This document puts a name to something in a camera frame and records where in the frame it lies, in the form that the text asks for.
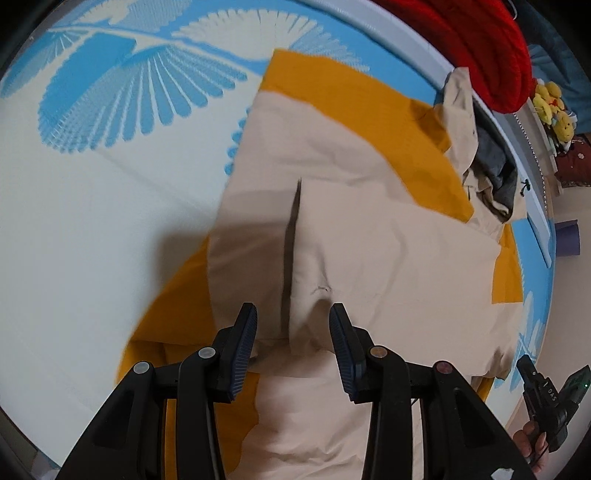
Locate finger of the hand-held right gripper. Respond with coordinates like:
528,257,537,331
516,355,540,402

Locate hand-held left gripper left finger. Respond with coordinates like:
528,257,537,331
55,302,259,480

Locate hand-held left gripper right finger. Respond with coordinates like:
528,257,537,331
329,302,539,480

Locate beige and yellow jacket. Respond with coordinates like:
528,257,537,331
115,48,527,480

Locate person's right hand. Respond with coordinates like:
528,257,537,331
512,419,555,474

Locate purple block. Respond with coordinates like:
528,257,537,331
556,220,581,257

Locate blue and white printed mat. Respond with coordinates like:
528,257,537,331
0,0,561,472

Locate dark red cushion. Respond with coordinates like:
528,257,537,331
554,133,591,188

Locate yellow plush toys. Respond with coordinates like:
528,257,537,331
531,80,578,151

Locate teal cloth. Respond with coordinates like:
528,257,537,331
517,0,591,112

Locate red knitted blanket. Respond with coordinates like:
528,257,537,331
379,0,536,114

